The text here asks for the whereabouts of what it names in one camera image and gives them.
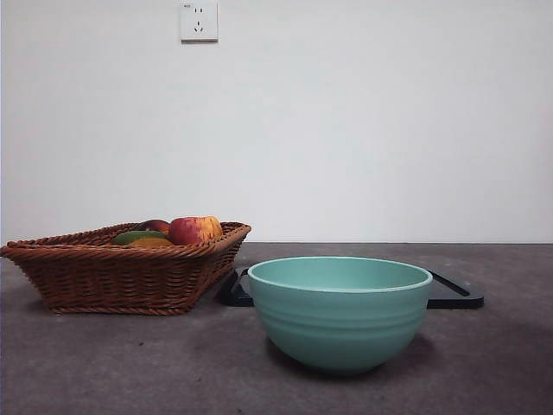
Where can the brown yellow kiwifruit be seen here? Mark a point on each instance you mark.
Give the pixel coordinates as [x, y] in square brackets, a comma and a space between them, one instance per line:
[151, 242]

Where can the teal ribbed bowl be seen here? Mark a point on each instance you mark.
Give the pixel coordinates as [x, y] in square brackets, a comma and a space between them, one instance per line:
[341, 328]

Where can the red yellow apple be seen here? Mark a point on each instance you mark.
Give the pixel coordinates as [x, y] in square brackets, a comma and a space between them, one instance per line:
[194, 231]

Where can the dark purple plum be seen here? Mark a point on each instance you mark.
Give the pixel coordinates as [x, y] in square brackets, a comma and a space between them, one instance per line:
[155, 225]

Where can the green avocado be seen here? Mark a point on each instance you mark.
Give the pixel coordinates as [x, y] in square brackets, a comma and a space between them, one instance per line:
[138, 235]

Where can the brown wicker basket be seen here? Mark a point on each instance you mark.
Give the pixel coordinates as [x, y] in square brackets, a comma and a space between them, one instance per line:
[121, 281]

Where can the black rectangular tray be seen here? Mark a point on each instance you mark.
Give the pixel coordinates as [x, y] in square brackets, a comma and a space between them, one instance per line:
[453, 298]

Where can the white wall socket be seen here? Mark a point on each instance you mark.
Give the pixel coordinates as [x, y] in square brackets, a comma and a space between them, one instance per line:
[199, 22]

